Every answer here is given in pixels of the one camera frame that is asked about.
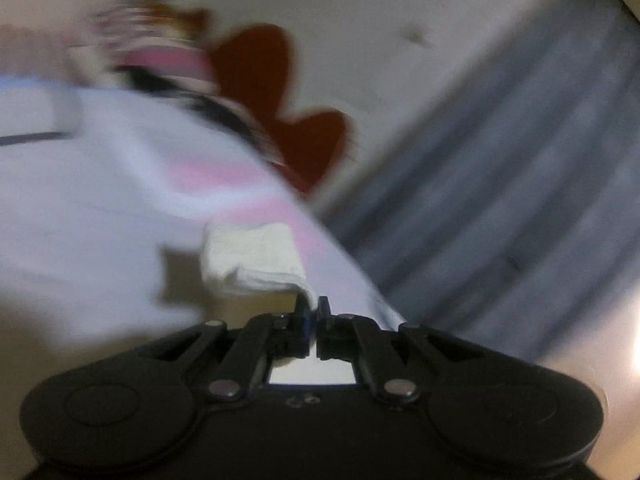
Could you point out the striped patterned pillow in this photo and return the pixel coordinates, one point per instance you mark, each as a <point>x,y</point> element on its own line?
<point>160,55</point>

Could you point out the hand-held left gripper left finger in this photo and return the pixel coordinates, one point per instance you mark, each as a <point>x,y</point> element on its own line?
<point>303,334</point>

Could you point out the pastel printed bed sheet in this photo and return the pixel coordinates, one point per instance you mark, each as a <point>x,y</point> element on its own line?
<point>90,210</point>

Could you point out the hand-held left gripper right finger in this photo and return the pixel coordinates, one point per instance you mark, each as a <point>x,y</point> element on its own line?
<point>323,331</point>

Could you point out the black cloth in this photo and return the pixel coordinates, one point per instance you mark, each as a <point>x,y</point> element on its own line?
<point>210,105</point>

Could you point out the red scalloped headboard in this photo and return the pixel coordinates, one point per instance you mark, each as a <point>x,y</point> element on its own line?
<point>280,95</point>

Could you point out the white knit garment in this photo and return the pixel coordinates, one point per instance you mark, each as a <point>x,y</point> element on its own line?
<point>252,255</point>

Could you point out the grey curtain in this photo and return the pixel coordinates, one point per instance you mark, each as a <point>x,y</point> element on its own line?
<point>500,185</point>

